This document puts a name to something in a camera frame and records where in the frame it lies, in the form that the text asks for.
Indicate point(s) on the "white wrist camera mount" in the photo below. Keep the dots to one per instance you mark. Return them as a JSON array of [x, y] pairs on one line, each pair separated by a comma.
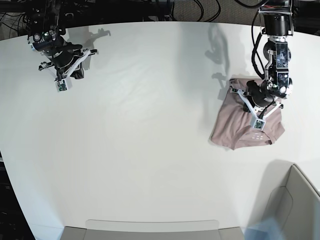
[[259, 114], [62, 76]]

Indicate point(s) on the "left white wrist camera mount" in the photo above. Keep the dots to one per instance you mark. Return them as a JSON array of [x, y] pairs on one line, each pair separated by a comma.
[[259, 114]]

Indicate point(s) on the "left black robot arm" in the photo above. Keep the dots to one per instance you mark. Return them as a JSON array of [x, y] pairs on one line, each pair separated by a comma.
[[276, 83]]

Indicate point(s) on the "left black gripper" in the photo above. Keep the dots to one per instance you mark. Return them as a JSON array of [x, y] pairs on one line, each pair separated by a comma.
[[259, 94]]

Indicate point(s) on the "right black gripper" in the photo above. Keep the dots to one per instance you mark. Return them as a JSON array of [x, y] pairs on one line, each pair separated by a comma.
[[62, 56]]

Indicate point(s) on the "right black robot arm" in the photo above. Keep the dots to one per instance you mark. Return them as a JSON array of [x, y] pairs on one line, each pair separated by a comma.
[[46, 28]]

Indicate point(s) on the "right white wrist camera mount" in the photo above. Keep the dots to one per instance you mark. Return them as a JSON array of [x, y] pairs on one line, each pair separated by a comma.
[[62, 76]]

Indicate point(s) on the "pink T-shirt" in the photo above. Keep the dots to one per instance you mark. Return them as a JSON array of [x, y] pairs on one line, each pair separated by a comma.
[[233, 125]]

